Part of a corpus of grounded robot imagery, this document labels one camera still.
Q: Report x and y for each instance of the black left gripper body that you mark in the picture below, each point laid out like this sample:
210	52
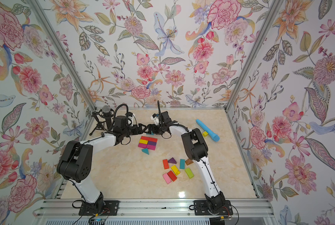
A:
130	131

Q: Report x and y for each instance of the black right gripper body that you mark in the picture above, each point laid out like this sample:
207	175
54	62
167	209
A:
159	129

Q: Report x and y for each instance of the red rectangular block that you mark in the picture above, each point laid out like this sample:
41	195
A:
145	138
165	164
172	176
153	139

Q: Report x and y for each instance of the purple rectangular block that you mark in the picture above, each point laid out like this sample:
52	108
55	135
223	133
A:
151	143

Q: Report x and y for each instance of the yellow rectangular block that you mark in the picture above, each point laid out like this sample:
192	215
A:
142	141
175	170

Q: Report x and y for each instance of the magenta rectangular block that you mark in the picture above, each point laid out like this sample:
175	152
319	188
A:
151	147
141	145

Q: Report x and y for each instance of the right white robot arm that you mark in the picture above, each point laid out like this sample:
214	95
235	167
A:
196	150

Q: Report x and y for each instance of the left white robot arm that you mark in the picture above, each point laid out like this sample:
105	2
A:
76	162

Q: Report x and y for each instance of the black tripod mic stand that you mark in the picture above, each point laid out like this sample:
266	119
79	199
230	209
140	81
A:
97	115

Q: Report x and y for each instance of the black rhinestone microphone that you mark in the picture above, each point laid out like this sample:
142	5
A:
107	114

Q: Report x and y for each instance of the purple triangle block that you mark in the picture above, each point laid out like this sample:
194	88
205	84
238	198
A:
172	161

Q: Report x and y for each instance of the teal small block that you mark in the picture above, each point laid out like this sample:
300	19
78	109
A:
182	164

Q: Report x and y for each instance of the brown small block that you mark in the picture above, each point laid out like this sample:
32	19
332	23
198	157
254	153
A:
188	162

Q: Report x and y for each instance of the blue toy microphone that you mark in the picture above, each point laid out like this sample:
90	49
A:
213	135

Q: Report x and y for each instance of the green rectangular block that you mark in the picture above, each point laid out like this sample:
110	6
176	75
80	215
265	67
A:
189	173

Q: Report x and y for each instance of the pink rectangular block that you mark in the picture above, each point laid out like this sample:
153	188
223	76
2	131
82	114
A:
166	178

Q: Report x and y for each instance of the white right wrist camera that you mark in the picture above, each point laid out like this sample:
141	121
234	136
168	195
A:
156	119

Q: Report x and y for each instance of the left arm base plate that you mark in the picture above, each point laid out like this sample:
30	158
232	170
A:
105	208

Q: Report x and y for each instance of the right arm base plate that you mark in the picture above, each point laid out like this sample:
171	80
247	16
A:
203	208

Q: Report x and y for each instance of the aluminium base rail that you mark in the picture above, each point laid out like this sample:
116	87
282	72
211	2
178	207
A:
155	212

